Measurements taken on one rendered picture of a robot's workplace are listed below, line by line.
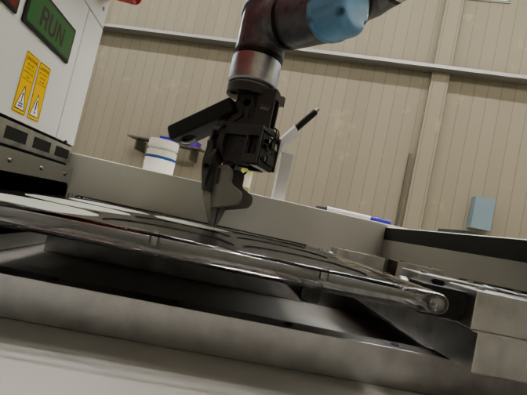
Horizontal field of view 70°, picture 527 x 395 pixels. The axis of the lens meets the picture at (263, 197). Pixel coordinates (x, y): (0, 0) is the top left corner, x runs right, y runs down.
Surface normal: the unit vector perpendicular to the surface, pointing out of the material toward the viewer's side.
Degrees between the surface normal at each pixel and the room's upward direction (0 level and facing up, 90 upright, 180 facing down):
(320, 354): 90
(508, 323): 90
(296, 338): 90
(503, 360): 90
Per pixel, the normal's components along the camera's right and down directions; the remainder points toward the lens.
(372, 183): -0.18, -0.11
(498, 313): 0.11, -0.04
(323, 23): -0.51, 0.70
